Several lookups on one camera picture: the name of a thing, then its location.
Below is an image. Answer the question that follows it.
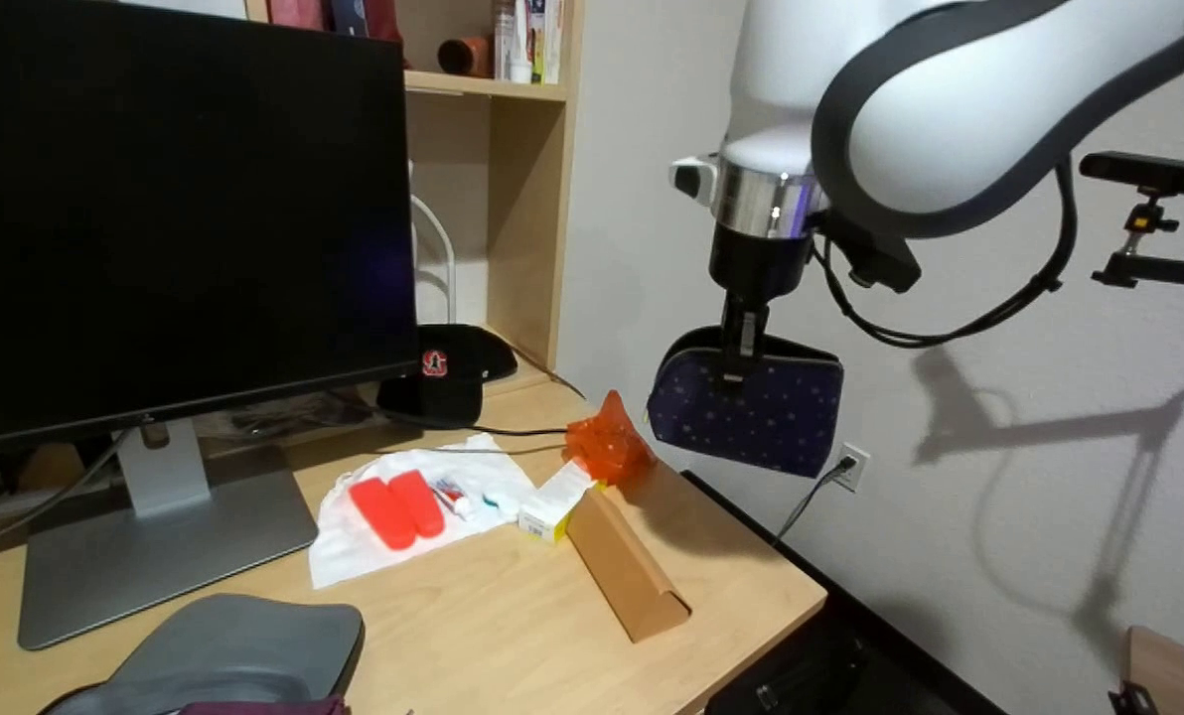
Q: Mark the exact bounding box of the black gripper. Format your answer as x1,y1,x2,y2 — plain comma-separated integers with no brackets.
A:
713,226,810,357

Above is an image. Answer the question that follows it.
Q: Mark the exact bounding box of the navy dotted purse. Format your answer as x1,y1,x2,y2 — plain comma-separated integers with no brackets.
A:
650,324,848,475

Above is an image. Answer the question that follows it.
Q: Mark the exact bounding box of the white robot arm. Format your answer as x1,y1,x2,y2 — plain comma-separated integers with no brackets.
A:
676,0,1184,357

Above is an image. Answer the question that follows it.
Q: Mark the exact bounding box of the orange plastic bag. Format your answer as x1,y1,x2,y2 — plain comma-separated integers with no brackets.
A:
566,389,655,484

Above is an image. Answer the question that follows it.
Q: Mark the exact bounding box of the yellow white small box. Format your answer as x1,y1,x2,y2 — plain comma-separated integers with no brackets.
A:
518,460,593,541

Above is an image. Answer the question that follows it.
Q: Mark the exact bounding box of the brown cardboard box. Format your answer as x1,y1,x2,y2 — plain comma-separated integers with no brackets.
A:
566,487,693,643

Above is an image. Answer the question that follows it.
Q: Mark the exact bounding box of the wooden shelf unit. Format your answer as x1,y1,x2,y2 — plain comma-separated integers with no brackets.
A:
395,0,582,364

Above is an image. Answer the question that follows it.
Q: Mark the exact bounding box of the black cap red emblem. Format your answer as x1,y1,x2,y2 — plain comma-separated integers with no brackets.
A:
379,324,518,430

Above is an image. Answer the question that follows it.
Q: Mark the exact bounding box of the white desk lamp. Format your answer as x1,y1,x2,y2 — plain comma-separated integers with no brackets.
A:
409,190,464,329

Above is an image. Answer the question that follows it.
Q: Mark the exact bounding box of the small toothpaste tube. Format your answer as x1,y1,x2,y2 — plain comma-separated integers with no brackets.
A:
432,475,508,518

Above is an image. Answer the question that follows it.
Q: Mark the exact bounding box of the red plastic case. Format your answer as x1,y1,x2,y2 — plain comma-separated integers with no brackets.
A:
349,467,444,550

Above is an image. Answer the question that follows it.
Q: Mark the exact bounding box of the black computer monitor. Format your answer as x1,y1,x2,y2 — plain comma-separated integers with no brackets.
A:
0,0,414,652

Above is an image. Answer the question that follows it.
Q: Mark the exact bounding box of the black and grey cap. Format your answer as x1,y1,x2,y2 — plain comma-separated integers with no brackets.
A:
42,594,365,715

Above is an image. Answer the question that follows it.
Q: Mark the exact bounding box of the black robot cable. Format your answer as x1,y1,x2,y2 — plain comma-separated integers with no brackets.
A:
807,0,1184,353

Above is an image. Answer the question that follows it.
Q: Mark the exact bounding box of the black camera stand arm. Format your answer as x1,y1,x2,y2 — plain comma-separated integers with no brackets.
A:
1083,150,1184,284

